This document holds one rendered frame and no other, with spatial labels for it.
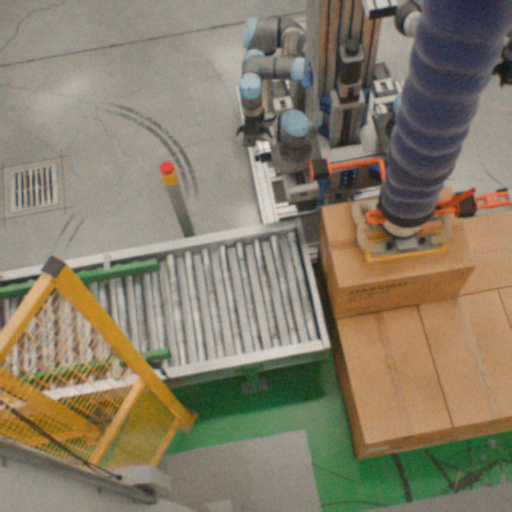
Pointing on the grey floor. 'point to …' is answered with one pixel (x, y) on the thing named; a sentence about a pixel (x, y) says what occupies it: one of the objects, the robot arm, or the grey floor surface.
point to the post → (179, 203)
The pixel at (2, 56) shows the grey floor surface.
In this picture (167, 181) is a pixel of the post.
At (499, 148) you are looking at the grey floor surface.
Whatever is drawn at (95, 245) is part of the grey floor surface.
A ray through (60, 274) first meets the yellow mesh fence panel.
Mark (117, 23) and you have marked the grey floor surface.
